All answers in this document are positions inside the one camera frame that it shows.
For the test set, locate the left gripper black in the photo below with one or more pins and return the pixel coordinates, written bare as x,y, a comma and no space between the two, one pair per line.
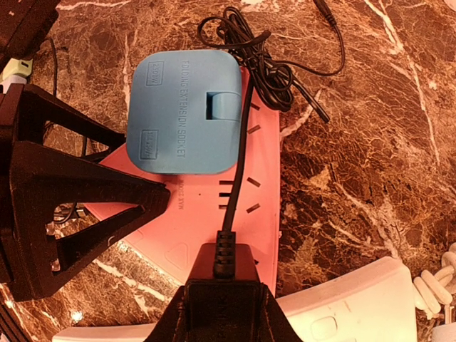
25,109

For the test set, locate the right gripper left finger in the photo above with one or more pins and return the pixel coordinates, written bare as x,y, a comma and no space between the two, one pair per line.
174,324

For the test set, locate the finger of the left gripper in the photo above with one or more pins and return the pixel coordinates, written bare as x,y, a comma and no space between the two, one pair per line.
42,188

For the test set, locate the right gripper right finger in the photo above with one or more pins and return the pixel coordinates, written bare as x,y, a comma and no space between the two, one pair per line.
273,324

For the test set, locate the black plug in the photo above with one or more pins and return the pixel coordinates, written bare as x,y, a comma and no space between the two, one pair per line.
222,308

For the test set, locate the pink triangular power hub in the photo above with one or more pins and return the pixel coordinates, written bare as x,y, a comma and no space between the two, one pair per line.
197,205

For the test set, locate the white multicolour power strip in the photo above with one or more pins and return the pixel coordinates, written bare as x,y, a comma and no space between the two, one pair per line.
372,303

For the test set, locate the green USB charger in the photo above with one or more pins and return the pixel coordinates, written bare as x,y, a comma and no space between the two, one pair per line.
16,71

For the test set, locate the blue power strip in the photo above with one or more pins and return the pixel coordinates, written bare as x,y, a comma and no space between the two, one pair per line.
444,333

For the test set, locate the blue plug on hub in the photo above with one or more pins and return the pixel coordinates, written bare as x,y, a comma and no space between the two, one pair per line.
185,113

